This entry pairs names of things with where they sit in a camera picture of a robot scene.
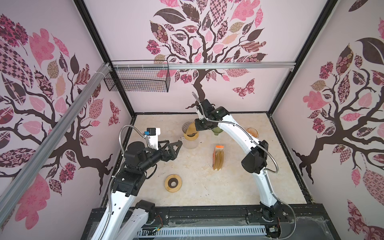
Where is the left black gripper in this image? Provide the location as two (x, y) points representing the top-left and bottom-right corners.
(139, 139), (183, 173)

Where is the beige paper coffee filter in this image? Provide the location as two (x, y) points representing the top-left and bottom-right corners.
(186, 123), (198, 134)

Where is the wooden dripper ring holder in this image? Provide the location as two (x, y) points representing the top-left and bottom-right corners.
(184, 132), (199, 141)

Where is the grey glass dripper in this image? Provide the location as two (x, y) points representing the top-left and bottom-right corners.
(182, 122), (197, 137)

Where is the green glass dripper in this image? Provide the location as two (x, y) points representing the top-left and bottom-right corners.
(212, 127), (223, 136)

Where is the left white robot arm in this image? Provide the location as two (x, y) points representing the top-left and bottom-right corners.
(91, 141), (183, 240)

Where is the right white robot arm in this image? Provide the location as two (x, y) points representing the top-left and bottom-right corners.
(195, 100), (280, 222)

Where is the clear glass carafe brown handle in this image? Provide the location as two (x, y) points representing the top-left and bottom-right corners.
(180, 137), (200, 150)

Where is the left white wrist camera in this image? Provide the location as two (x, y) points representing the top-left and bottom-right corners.
(144, 128), (161, 150)

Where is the left metal conduit cable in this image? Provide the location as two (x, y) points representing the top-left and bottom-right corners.
(97, 124), (146, 240)

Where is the metal conduit cable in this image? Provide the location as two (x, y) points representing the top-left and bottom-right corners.
(191, 91), (297, 240)
(97, 124), (146, 240)

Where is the black wire basket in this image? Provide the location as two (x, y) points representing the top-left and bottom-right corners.
(104, 60), (171, 93)

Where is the back aluminium rail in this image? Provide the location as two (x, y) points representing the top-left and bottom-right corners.
(113, 61), (296, 70)

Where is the aluminium rail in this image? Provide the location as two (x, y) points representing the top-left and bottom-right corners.
(1, 63), (111, 224)
(113, 61), (296, 70)

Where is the right metal conduit cable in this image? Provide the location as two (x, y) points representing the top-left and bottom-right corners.
(191, 91), (297, 240)

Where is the white slotted cable duct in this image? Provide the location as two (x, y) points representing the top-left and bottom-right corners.
(136, 226), (267, 239)

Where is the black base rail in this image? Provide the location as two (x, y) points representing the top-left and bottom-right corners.
(81, 204), (317, 240)

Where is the left aluminium rail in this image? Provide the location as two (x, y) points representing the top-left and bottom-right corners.
(1, 63), (111, 224)

